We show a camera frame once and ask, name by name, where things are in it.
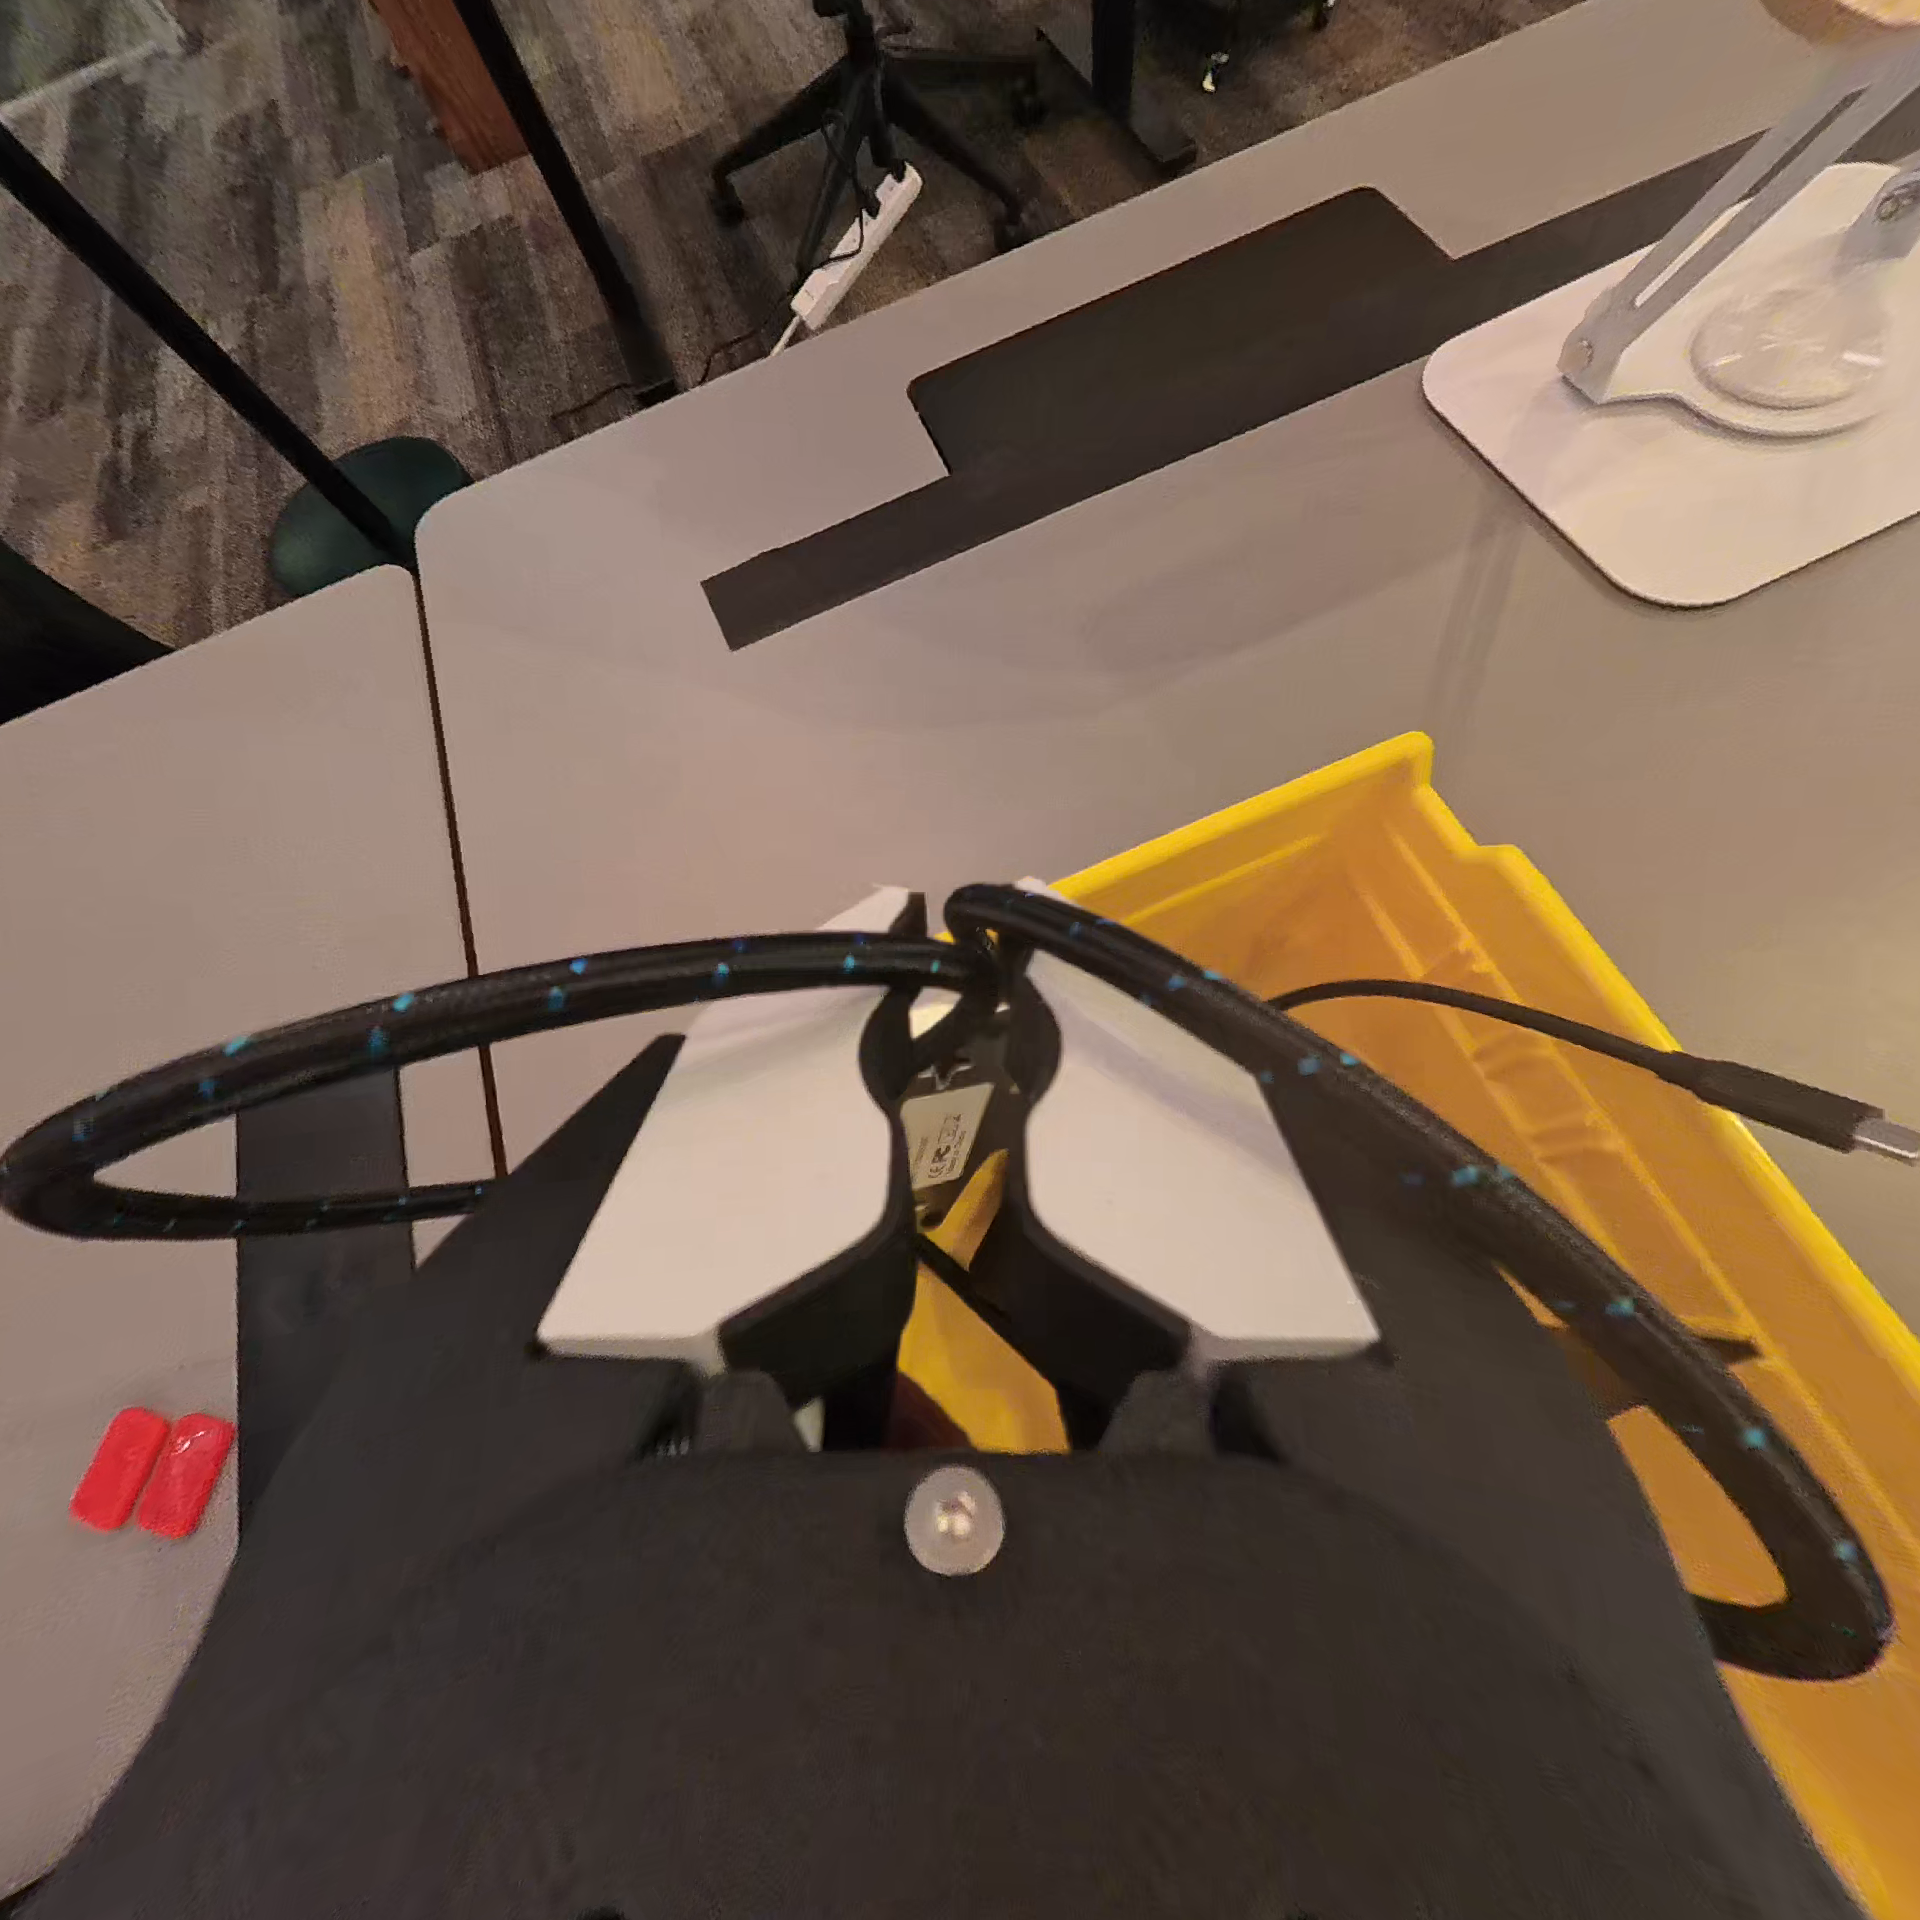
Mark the wood-edged desk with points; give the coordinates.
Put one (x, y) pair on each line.
(436, 76)

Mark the black chair base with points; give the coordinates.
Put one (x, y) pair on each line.
(886, 90)

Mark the white power strip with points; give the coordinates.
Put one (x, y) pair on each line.
(856, 248)

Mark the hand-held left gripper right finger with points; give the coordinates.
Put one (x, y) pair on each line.
(1186, 1231)

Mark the black USB hub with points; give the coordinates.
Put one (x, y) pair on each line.
(944, 1142)

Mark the yellow plastic bin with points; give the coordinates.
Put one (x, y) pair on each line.
(1424, 901)

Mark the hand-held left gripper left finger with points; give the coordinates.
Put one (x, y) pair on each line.
(750, 1202)

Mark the wooden book stand white base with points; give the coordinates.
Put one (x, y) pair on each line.
(1651, 495)

